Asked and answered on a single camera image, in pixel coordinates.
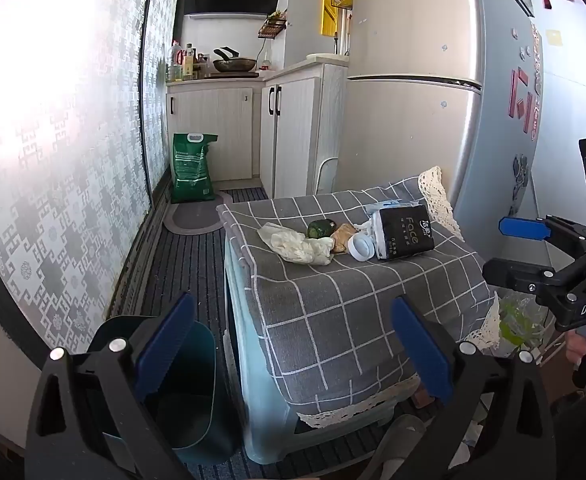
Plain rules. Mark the large oil bottle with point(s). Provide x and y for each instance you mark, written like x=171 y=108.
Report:
x=176 y=62

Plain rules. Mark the red fridge magnets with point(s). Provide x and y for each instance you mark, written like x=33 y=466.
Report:
x=523 y=105

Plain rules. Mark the grey oval mat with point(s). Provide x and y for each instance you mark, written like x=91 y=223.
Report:
x=193 y=217

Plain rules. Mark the white single-door cabinet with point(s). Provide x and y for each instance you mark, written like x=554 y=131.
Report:
x=213 y=130

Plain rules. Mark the green plastic bag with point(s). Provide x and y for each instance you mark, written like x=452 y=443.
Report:
x=518 y=322

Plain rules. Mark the dark cooktop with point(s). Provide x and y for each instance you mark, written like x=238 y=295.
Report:
x=233 y=75

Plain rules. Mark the dark green trash bin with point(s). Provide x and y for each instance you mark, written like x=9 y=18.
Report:
x=188 y=410

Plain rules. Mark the striped floor mat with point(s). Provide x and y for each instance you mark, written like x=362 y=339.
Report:
x=193 y=270

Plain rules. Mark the patterned glass sliding door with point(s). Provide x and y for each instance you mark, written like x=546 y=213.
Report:
x=63 y=135

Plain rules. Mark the yellow plastic holder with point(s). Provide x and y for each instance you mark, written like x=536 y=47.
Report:
x=329 y=15

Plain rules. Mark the white plastic bag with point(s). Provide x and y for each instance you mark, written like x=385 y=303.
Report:
x=290 y=245

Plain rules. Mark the wall spice rack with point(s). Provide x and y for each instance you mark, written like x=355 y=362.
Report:
x=273 y=26

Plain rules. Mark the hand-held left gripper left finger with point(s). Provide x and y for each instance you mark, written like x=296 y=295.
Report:
x=168 y=345

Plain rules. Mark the beige refrigerator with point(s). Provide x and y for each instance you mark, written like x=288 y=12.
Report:
x=413 y=35

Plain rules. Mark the black tissue pack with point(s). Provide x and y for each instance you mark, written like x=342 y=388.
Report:
x=403 y=232

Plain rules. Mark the white double-door cabinet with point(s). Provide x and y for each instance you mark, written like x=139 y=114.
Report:
x=298 y=125

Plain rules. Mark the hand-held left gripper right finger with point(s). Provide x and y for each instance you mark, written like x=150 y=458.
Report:
x=418 y=345

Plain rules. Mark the small clear bottle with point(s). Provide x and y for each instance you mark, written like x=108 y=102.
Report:
x=265 y=65

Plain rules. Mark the grey checked cloth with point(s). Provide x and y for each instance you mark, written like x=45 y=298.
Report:
x=348 y=310

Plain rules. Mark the yellow sauce bottle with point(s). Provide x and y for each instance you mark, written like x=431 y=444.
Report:
x=189 y=62

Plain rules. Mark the green vegetable scrap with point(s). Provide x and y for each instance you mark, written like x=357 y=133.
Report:
x=320 y=229

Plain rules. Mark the white plastic panel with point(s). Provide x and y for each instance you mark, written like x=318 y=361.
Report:
x=329 y=177

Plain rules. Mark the green rice bag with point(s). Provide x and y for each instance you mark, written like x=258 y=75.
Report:
x=190 y=170

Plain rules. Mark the metal wok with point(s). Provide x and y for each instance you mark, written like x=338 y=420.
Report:
x=234 y=64

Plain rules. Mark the yellow sticky note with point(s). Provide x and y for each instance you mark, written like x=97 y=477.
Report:
x=554 y=38

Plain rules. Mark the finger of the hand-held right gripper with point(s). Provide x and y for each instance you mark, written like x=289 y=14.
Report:
x=520 y=228
x=513 y=272

